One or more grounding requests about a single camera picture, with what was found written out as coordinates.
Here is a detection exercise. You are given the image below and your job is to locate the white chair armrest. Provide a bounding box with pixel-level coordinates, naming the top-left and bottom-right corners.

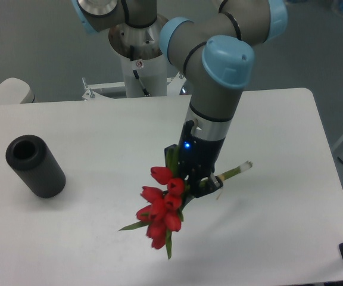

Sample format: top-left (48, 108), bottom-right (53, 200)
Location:
top-left (0, 77), bottom-right (36, 105)

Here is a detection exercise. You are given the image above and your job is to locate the black cylindrical vase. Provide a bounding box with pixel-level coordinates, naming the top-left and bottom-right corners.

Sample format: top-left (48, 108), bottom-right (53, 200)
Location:
top-left (5, 135), bottom-right (66, 198)

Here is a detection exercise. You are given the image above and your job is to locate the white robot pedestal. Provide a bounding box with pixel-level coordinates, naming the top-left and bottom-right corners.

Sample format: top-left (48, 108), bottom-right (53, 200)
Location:
top-left (82, 14), bottom-right (189, 101)

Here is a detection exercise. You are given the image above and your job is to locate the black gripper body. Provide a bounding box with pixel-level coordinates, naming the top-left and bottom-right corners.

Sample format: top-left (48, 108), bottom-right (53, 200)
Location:
top-left (178, 120), bottom-right (224, 181)

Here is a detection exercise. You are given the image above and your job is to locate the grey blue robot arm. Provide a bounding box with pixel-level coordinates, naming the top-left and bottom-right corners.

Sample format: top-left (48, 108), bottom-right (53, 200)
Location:
top-left (73, 1), bottom-right (288, 198)

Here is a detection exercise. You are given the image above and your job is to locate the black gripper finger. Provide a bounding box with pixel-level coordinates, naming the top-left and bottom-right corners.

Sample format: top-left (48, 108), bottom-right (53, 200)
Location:
top-left (190, 173), bottom-right (223, 198)
top-left (164, 144), bottom-right (179, 173)

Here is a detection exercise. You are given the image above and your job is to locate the black cable on pedestal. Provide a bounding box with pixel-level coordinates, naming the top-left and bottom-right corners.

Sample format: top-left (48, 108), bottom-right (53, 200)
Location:
top-left (129, 45), bottom-right (151, 97)

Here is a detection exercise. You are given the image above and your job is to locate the red tulip bouquet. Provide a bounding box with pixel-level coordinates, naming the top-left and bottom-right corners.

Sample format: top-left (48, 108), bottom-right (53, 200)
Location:
top-left (121, 161), bottom-right (252, 259)

